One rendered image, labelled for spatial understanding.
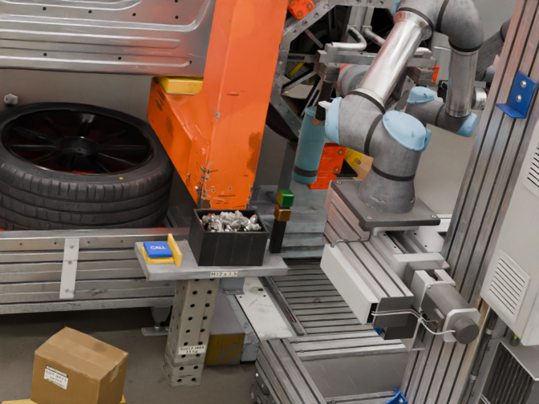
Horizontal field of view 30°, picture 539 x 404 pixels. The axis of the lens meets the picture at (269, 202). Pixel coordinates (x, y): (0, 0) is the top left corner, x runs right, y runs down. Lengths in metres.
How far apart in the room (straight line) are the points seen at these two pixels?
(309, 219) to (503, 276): 1.51
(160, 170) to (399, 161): 1.01
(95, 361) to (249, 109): 0.85
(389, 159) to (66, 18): 1.23
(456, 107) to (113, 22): 1.13
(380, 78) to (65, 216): 1.11
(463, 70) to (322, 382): 0.98
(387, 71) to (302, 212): 1.23
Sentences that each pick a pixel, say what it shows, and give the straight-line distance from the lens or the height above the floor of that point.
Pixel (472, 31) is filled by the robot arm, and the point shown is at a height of 1.24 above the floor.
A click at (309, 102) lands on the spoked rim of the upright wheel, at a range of 3.58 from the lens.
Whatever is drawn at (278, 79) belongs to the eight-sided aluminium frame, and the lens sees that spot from 3.37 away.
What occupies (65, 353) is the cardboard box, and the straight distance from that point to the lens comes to 2.97.
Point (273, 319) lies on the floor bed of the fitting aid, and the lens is 3.43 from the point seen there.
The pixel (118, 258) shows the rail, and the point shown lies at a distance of 3.17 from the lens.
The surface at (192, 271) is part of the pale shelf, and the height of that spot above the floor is 0.45.
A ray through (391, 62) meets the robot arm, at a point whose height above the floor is 1.14.
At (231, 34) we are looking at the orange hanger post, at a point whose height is 1.09.
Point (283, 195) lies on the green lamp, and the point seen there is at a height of 0.66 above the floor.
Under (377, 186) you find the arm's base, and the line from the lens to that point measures 2.61.
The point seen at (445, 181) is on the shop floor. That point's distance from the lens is 4.95.
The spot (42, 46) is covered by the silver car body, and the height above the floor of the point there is 0.83.
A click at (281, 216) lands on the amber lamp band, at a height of 0.59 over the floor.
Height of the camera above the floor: 1.96
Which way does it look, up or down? 27 degrees down
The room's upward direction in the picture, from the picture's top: 12 degrees clockwise
